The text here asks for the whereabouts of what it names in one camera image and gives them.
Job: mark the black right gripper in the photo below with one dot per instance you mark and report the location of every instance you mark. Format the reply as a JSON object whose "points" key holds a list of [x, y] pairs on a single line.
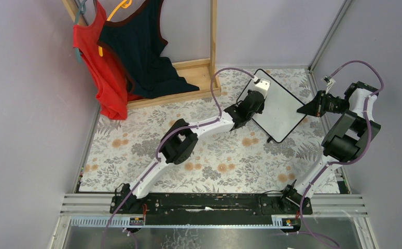
{"points": [[319, 104]]}

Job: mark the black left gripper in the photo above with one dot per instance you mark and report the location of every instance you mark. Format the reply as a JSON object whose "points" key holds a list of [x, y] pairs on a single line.
{"points": [[240, 114]]}

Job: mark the black framed whiteboard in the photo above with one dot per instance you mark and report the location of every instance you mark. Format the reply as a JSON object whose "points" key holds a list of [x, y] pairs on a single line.
{"points": [[279, 116]]}

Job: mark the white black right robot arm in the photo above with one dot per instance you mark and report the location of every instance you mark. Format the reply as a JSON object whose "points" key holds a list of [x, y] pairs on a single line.
{"points": [[344, 143]]}

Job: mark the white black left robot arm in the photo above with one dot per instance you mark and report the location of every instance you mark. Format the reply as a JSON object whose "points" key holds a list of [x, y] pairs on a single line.
{"points": [[179, 142]]}

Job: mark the dark navy tank top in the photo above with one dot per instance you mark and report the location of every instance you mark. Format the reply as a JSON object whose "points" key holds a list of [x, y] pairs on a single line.
{"points": [[137, 44]]}

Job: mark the red tank top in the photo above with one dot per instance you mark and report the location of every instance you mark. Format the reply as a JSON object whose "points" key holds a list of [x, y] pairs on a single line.
{"points": [[105, 71]]}

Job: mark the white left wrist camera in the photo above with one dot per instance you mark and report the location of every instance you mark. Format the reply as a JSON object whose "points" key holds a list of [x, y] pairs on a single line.
{"points": [[262, 86]]}

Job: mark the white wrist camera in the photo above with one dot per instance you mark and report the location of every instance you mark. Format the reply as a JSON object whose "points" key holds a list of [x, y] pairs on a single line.
{"points": [[329, 81], [262, 86]]}

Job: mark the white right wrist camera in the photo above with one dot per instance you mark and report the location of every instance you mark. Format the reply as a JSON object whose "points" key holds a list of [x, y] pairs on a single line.
{"points": [[329, 81]]}

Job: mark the wooden clothes rack frame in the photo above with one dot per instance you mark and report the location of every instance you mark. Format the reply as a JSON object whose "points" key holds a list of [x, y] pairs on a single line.
{"points": [[200, 72]]}

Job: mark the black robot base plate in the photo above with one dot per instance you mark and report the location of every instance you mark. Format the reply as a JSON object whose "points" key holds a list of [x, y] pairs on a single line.
{"points": [[214, 209]]}

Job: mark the aluminium rail frame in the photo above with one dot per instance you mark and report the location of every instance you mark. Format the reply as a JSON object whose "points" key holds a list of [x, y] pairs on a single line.
{"points": [[94, 212]]}

